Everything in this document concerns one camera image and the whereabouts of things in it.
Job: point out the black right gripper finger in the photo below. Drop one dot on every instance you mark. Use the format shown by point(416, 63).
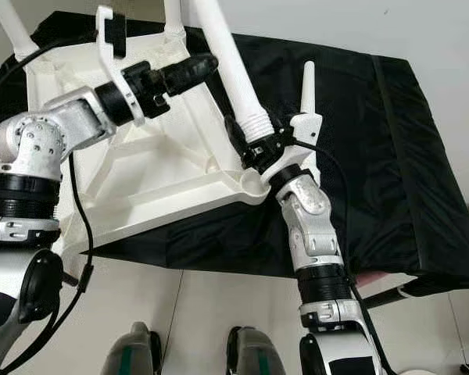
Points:
point(234, 134)

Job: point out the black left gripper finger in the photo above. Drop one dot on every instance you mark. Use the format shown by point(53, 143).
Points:
point(191, 70)

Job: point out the white plastic table leg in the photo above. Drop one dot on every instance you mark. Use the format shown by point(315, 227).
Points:
point(173, 16)
point(230, 62)
point(307, 82)
point(12, 27)

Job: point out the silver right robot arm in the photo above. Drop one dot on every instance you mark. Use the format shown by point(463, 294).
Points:
point(309, 219)

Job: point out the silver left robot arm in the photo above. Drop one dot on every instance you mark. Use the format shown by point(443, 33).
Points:
point(39, 144)

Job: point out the black table cloth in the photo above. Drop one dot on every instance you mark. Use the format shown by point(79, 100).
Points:
point(422, 156)

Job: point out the grey metal table leg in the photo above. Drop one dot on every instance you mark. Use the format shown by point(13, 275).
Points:
point(383, 301)

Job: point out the grey left robot foot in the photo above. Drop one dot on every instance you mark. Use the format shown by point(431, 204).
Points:
point(133, 351)

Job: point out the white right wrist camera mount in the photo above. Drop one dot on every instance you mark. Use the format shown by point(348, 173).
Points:
point(297, 141)

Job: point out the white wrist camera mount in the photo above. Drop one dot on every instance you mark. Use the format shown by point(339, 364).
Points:
point(109, 55)
point(297, 141)

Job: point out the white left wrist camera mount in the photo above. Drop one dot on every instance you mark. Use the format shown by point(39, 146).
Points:
point(109, 55)

